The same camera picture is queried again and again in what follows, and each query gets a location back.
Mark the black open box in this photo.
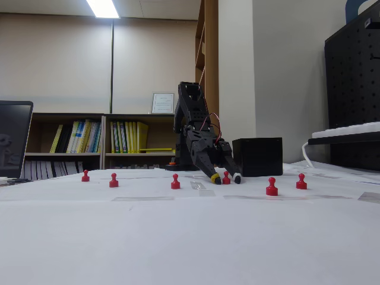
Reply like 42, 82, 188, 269
232, 137, 284, 178

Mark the flat yellow folder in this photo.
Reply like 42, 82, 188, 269
139, 147, 176, 154

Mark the framed white certificate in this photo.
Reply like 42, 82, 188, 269
151, 92, 175, 115

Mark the yellow binder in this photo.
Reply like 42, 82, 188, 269
136, 121, 150, 154
127, 121, 138, 154

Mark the green white binder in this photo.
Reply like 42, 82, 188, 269
117, 121, 128, 154
110, 121, 119, 154

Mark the white paper table cover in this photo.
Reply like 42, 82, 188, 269
0, 161, 380, 285

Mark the low wooden bookshelf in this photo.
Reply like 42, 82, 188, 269
102, 112, 191, 170
25, 112, 107, 181

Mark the tall wooden bookshelf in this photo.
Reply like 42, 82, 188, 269
194, 0, 220, 169

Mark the blue green book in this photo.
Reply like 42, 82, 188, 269
87, 121, 102, 154

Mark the white yellow book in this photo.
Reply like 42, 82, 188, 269
75, 119, 91, 154
65, 120, 81, 154

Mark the white power strip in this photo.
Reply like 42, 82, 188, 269
311, 121, 380, 140

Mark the black pegboard panel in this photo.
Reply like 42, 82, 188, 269
324, 2, 380, 173

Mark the yellow thin book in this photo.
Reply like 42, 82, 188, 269
49, 123, 64, 154

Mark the rectangular ceiling light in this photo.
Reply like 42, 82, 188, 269
85, 0, 122, 20

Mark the black laptop screen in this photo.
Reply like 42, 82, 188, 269
0, 100, 34, 181

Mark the dark blue rounded object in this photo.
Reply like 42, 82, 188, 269
345, 0, 371, 25

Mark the red white servo cable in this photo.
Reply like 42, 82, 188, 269
201, 112, 223, 140

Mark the white power cable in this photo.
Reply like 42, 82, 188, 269
302, 141, 316, 169

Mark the black shelf rail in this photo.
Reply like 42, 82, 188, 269
307, 132, 380, 147

